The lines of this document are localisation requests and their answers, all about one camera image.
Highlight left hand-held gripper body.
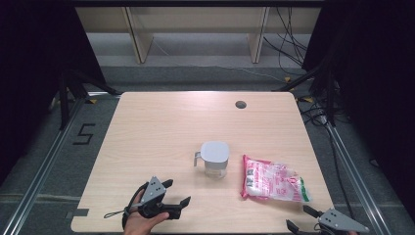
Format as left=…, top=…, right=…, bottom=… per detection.
left=122, top=176, right=182, bottom=229

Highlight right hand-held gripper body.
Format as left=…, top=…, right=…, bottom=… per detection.
left=306, top=208, right=370, bottom=235

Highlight pink and white plastic bag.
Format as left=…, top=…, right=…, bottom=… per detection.
left=240, top=154, right=313, bottom=204

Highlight clear jar with white lid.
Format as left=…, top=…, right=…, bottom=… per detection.
left=193, top=140, right=230, bottom=180

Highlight person's left hand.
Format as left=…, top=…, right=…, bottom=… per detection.
left=122, top=190, right=171, bottom=235

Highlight black stand legs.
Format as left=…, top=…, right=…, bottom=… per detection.
left=58, top=70, right=122, bottom=131
left=273, top=62, right=338, bottom=127

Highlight black curtain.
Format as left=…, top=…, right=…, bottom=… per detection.
left=302, top=0, right=415, bottom=213
left=0, top=0, right=108, bottom=185

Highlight beige wooden shelf unit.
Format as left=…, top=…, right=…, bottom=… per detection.
left=74, top=6, right=323, bottom=65

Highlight metal floor rail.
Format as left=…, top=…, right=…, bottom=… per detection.
left=0, top=92, right=122, bottom=235
left=325, top=122, right=393, bottom=235

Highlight grey cord loop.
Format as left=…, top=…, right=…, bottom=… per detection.
left=103, top=210, right=127, bottom=219

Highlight black floor cable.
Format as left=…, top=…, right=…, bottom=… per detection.
left=299, top=97, right=357, bottom=220

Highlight black cable bundle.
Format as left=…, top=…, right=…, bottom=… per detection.
left=262, top=6, right=309, bottom=76

